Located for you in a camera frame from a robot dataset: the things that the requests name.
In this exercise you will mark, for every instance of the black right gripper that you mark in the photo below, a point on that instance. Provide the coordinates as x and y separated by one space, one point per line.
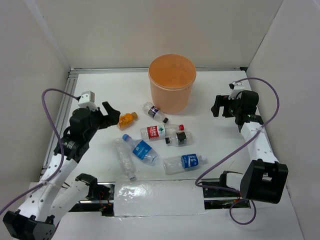
223 101

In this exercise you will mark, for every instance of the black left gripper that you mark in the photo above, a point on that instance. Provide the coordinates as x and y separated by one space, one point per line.
113 116

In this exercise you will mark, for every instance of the crushed clear label-less bottle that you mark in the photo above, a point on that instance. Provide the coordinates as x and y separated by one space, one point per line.
124 159

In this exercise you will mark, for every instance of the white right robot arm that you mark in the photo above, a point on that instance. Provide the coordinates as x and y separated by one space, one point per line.
265 178

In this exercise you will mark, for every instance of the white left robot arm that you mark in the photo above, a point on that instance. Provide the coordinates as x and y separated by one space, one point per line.
39 216

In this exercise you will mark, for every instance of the orange plastic bin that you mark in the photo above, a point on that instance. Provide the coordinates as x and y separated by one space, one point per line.
171 79

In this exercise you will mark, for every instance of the small orange juice bottle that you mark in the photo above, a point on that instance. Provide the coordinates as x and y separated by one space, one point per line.
126 120

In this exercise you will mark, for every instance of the dark blue label bottle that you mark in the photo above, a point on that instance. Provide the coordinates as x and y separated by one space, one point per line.
155 113

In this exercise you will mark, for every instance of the red green label bottle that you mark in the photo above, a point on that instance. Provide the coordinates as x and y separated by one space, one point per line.
160 132

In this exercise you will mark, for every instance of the light blue label bottle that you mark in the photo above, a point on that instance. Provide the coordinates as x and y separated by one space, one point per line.
141 149

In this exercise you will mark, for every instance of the black label clear bottle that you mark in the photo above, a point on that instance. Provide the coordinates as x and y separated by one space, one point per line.
179 139

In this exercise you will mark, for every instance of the blue label white-cap bottle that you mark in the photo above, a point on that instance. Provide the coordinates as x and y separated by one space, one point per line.
183 163

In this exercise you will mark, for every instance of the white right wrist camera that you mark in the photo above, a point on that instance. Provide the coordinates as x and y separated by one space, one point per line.
236 89

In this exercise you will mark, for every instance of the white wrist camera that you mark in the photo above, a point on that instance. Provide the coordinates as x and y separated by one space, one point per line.
87 101
236 89

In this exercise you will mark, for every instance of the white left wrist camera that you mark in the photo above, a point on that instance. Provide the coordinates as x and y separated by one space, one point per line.
87 101

